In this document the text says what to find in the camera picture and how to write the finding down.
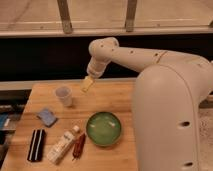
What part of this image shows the blue sponge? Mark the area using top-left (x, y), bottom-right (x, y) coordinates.
top-left (37, 108), bottom-right (57, 127)

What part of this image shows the left metal window post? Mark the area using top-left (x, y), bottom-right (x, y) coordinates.
top-left (57, 0), bottom-right (73, 34)

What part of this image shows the right metal window post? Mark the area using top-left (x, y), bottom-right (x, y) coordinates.
top-left (125, 0), bottom-right (137, 32)

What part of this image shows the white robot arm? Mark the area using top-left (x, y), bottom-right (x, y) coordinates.
top-left (83, 37), bottom-right (213, 171)

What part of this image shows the green ceramic bowl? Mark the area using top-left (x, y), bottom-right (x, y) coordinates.
top-left (86, 112), bottom-right (122, 147)

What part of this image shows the black striped eraser block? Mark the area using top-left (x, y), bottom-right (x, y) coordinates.
top-left (27, 129), bottom-right (46, 162)

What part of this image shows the white tube bottle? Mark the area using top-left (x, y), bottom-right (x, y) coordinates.
top-left (47, 125), bottom-right (80, 164)

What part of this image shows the red brown pen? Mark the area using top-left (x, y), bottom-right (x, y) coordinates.
top-left (73, 134), bottom-right (86, 159)

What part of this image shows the metal window post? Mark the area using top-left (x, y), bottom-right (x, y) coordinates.
top-left (125, 0), bottom-right (137, 32)
top-left (57, 0), bottom-right (73, 34)

